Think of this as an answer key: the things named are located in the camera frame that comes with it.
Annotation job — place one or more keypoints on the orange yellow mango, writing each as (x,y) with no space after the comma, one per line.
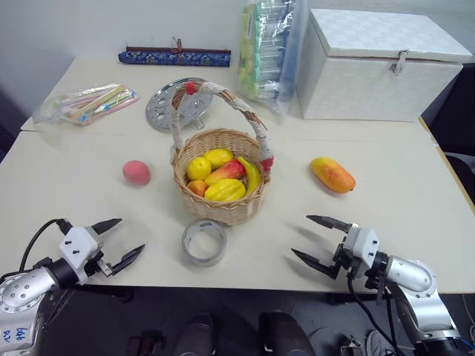
(332,175)

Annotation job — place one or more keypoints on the red yellow mango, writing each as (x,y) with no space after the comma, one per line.
(226,172)

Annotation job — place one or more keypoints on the grey tape roll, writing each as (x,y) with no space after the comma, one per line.
(204,241)

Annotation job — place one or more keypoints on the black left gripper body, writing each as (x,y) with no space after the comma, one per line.
(99,262)

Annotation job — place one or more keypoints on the white lidded storage box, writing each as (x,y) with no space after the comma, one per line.
(375,68)

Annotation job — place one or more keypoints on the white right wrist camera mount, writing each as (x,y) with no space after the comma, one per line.
(365,243)

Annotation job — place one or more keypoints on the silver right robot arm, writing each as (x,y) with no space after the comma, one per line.
(415,293)

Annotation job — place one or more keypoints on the dark rounded robot foot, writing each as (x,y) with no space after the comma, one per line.
(284,333)
(194,335)

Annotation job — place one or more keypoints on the yellow lemon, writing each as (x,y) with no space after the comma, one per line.
(219,157)

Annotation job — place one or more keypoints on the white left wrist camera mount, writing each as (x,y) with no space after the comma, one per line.
(77,245)

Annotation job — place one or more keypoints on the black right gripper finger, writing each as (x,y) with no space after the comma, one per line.
(313,261)
(328,221)

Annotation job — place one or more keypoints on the yellow banana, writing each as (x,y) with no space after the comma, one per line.
(252,176)

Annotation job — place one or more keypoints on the yellow apple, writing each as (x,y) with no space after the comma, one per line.
(198,168)

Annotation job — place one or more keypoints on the pink peach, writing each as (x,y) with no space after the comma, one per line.
(136,172)

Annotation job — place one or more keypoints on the round metal steamer plate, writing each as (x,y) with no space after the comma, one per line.
(174,105)

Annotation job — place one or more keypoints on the bag of coloured straws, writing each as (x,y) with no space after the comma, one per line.
(87,104)

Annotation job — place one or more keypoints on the small orange peach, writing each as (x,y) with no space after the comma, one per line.
(197,187)

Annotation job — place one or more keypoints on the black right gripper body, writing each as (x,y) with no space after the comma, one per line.
(343,254)

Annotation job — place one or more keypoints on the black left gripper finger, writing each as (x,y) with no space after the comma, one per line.
(107,224)
(128,256)

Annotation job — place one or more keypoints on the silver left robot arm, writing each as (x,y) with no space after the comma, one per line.
(26,287)

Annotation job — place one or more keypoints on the yellow star fruit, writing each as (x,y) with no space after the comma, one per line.
(225,190)

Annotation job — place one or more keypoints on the blue patterned fabric scroll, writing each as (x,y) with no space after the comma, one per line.
(174,57)

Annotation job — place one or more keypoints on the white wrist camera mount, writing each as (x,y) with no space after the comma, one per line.
(365,243)
(77,245)

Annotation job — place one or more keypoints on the clear bag of plastic items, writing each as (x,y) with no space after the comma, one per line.
(265,52)

